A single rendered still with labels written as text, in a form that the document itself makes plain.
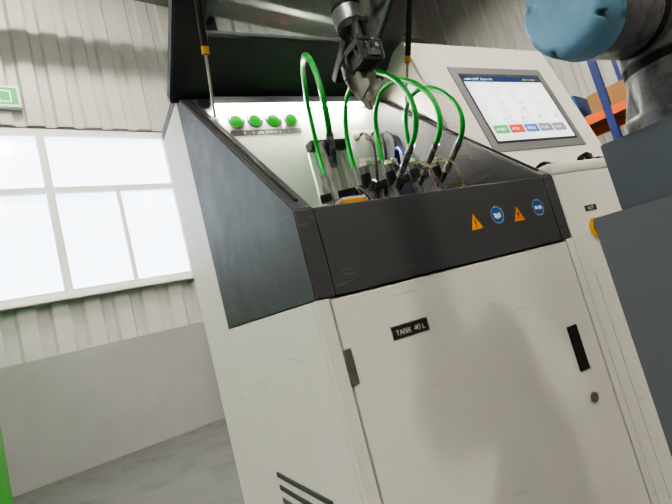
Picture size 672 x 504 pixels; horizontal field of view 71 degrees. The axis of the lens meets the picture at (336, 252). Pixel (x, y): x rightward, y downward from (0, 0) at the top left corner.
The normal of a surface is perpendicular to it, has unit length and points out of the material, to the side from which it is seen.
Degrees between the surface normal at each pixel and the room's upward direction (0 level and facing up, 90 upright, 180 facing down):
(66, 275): 90
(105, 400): 90
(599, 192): 90
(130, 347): 90
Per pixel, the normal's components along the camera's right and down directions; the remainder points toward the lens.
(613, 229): -0.77, 0.13
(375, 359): 0.45, -0.22
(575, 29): -0.84, 0.29
